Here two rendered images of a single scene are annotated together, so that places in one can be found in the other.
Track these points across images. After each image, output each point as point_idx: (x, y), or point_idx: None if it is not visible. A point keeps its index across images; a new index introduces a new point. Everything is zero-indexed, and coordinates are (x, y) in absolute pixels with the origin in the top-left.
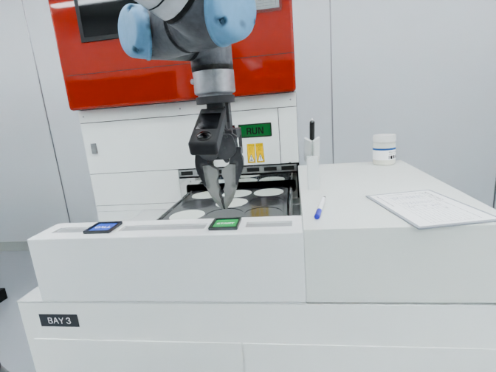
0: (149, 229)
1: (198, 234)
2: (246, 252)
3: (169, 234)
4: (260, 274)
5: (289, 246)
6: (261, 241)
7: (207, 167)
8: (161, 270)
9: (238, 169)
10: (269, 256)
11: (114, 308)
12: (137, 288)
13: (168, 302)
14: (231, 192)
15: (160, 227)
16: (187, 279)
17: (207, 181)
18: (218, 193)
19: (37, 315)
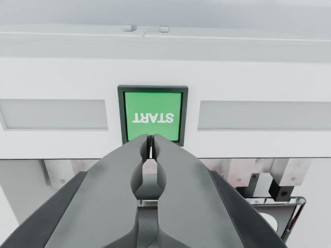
0: (325, 112)
1: (207, 65)
2: (103, 51)
3: (279, 71)
4: (93, 45)
5: (5, 51)
6: (61, 54)
7: (212, 240)
8: (266, 50)
9: (36, 228)
10: (60, 49)
11: (311, 45)
12: (292, 47)
13: (238, 44)
14: (114, 152)
15: (301, 122)
16: (217, 47)
17: (204, 183)
18: (162, 151)
19: None
